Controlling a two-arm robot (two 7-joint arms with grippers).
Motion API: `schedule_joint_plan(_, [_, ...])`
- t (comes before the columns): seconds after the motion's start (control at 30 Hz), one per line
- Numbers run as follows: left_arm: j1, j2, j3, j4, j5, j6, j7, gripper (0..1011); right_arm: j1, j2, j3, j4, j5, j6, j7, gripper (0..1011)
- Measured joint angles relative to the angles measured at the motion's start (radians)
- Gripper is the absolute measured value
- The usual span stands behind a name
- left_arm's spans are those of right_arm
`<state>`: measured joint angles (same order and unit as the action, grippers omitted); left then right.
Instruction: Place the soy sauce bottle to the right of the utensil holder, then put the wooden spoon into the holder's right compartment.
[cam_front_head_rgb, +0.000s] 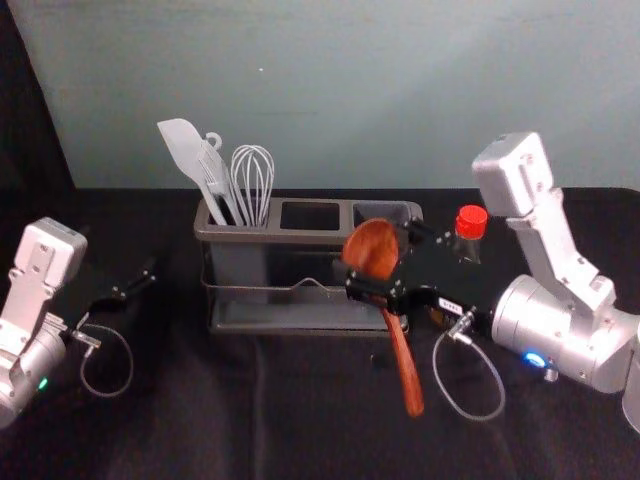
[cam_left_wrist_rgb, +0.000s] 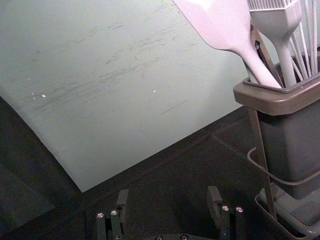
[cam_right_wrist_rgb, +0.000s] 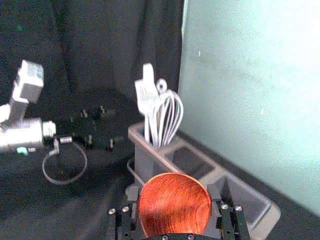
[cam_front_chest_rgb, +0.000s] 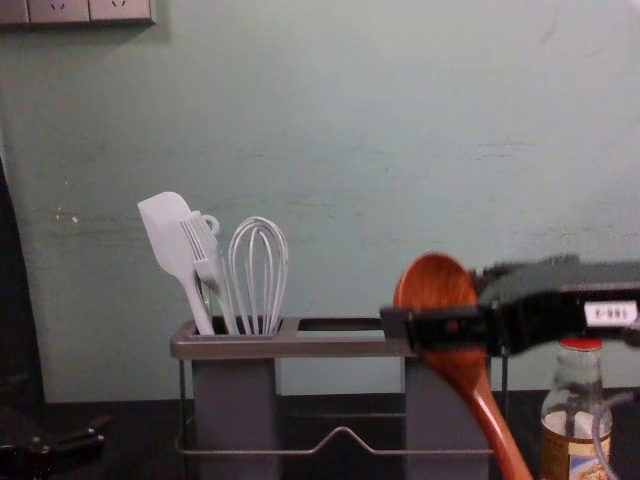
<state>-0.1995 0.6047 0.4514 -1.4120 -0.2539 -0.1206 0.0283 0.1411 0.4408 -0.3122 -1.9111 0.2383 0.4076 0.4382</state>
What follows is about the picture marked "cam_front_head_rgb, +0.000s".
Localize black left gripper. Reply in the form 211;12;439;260
60;256;158;352

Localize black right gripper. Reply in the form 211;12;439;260
344;217;503;341

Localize black hanging cloth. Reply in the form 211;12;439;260
0;0;77;194

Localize brown wooden spoon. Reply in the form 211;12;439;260
341;217;426;419

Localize thin left gripper cable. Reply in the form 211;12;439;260
71;322;136;399

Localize grey wire whisk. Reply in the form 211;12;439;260
230;144;277;227

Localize thin gripper cable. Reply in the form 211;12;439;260
431;309;507;422
71;322;136;399

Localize grey utensil rack, steel bars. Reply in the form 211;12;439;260
193;196;424;337

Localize thin right gripper cable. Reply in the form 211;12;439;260
431;309;507;422

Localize clear bottle with red cap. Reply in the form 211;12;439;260
451;204;490;266

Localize black table cloth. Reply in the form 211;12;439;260
0;186;640;480

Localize grey plastic spatula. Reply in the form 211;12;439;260
156;118;231;227

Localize grey slotted turner with hook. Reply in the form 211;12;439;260
196;131;247;227

